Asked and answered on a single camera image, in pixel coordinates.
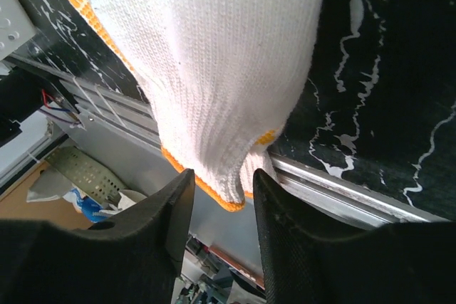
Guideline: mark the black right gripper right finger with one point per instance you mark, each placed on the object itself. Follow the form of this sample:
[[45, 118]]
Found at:
[[310, 257]]

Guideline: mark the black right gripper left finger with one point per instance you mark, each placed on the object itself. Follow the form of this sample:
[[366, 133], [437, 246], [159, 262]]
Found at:
[[132, 257]]

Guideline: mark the orange dotted white glove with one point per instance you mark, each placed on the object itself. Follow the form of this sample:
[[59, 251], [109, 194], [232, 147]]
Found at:
[[221, 76]]

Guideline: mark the white storage basket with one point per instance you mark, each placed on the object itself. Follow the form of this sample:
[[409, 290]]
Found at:
[[16, 27]]

